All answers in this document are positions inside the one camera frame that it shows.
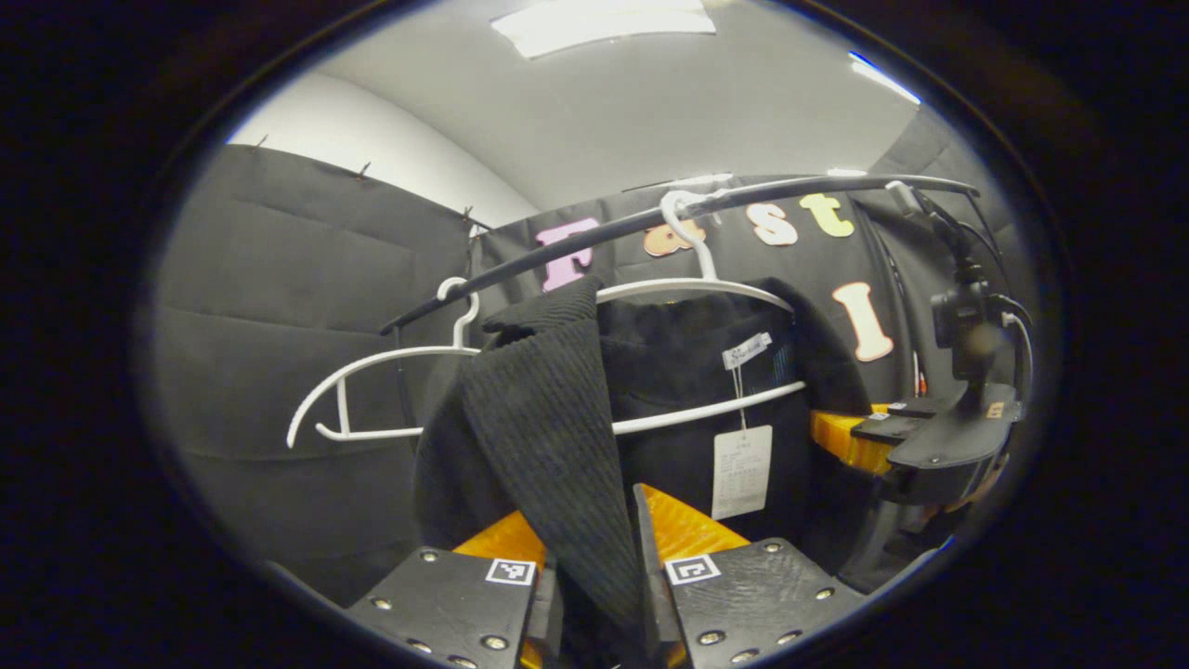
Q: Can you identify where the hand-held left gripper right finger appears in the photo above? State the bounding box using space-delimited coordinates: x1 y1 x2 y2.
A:
634 482 868 669

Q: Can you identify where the large ceiling light panel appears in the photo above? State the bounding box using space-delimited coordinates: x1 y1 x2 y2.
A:
490 0 718 60

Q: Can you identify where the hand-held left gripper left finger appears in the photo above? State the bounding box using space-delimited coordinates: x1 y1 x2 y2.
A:
346 509 565 669

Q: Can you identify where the white paper price tag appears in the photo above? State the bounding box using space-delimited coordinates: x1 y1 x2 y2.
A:
712 425 774 521

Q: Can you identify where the black metal clothes rack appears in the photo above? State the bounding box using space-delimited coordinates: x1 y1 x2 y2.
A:
379 173 981 438

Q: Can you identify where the rectangular ceiling light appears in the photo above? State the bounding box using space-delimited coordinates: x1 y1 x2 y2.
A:
847 51 922 106

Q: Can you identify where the white clothes hanger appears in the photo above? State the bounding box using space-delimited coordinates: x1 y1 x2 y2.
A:
286 277 481 449
594 190 808 437

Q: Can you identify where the black cable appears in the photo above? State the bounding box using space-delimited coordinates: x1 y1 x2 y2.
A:
887 181 986 284

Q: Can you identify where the black backdrop cloth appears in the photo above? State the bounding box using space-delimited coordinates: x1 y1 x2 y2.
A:
153 111 1041 605

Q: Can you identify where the black knit garment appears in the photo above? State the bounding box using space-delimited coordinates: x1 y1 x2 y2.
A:
412 274 916 669

